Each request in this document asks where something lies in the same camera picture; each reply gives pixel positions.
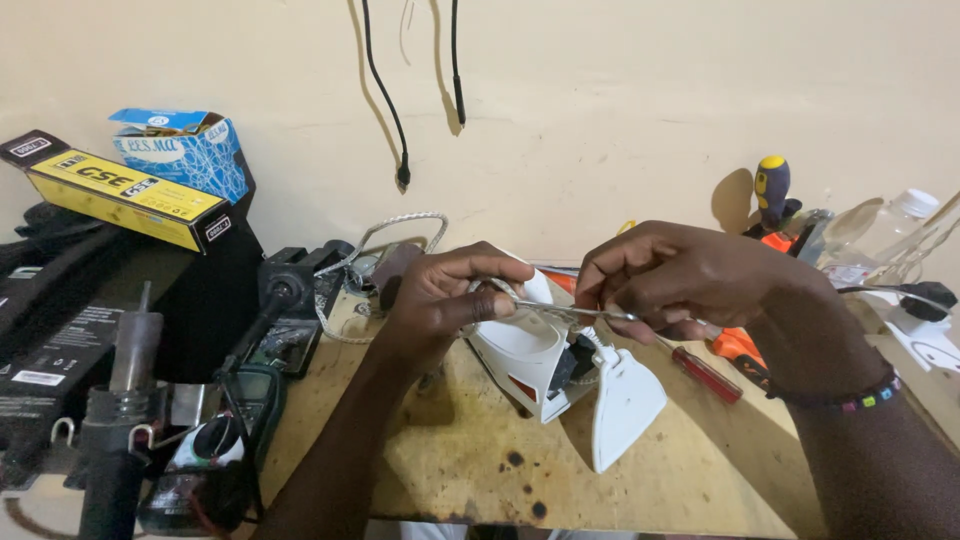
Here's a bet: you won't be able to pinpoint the short black hanging cable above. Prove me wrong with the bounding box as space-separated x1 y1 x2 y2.
449 0 468 127

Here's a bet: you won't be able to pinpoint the blue patterned cardboard box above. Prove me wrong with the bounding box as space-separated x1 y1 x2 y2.
108 108 253 206

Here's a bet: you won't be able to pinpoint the dark green multimeter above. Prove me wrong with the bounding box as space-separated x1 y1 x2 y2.
137 363 288 538

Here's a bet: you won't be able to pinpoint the clear plastic bottle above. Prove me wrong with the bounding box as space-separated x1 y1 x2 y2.
819 188 943 289

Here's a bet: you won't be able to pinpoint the white power strip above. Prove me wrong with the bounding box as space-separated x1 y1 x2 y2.
855 288 960 376

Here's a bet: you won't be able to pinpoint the grey hot air gun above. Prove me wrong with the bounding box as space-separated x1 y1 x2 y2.
75 280 168 540

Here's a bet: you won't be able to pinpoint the large black cardboard box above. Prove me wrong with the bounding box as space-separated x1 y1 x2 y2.
0 213 265 470

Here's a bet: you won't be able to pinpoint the long black hanging cable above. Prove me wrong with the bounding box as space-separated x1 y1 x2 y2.
361 0 413 190

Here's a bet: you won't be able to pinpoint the orange handled pliers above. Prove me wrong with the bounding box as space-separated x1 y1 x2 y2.
708 327 772 385

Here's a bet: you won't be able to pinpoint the person's left hand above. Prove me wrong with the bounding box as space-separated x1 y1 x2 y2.
388 240 536 358

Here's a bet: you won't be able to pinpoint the person's right hand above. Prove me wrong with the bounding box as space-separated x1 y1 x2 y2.
574 220 898 393

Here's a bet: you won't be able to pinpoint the orange black hand tool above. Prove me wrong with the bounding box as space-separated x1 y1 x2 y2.
741 198 835 268

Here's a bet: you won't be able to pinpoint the red handled screwdriver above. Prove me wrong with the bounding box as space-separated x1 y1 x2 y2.
657 337 745 406

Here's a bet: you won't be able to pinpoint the thin metal tweezers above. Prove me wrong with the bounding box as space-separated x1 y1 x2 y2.
513 298 640 325

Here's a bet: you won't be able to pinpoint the white iron back cover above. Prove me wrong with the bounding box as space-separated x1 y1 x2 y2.
589 343 669 476

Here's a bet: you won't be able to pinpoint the white braided power cord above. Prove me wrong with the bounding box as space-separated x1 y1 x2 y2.
313 211 601 348

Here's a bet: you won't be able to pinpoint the black soldering iron holder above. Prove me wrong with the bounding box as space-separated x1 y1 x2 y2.
216 239 355 380

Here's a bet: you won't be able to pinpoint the black power plug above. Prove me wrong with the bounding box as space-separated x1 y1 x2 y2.
897 280 960 324

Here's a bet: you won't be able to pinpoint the white clothes iron body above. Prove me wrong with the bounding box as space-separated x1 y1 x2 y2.
463 258 603 426

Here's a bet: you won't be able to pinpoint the blue yellow screwdriver handle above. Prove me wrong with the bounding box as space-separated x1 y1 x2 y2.
753 154 793 226

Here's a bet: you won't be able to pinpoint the colourful beaded bracelet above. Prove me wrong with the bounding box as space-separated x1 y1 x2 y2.
765 366 904 414

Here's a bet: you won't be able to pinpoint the yellow black long box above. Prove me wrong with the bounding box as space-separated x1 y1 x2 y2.
0 129 234 255

